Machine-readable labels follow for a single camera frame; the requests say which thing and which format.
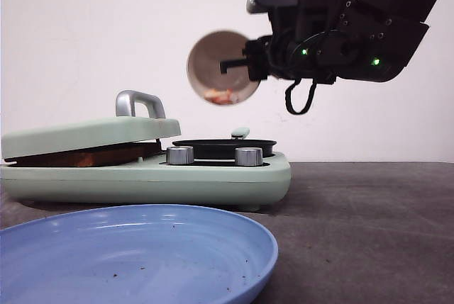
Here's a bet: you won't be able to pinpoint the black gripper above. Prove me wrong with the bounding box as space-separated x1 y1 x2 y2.
219 4 338 84

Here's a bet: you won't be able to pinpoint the beige ceramic bowl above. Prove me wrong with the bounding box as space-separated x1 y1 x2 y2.
187 30 260 106

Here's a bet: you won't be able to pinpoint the shrimp pieces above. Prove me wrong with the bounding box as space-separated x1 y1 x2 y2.
204 89 239 105

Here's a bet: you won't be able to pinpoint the breakfast maker hinged lid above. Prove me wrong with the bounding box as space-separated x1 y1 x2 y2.
1 90 181 167

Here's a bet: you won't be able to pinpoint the white bread slice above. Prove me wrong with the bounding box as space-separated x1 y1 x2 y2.
65 142 162 167

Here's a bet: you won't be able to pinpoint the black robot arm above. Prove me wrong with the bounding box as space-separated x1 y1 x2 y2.
219 0 437 84

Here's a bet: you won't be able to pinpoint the mint green breakfast maker base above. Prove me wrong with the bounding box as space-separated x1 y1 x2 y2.
1 152 292 208

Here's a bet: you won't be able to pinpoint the right silver control knob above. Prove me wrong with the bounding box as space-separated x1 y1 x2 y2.
235 147 263 167

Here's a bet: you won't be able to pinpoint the silver control knob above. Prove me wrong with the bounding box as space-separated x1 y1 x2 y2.
235 147 263 167
166 146 194 165

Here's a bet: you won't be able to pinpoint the left silver control knob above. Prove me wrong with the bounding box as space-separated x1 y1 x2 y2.
166 146 194 165

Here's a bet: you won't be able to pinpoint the blue plate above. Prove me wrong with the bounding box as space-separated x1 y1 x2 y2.
1 205 278 303

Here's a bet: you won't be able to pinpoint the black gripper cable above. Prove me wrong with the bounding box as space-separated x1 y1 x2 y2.
284 29 352 116

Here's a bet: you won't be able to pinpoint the black frying pan green handle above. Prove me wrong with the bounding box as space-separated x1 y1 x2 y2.
172 127 277 159

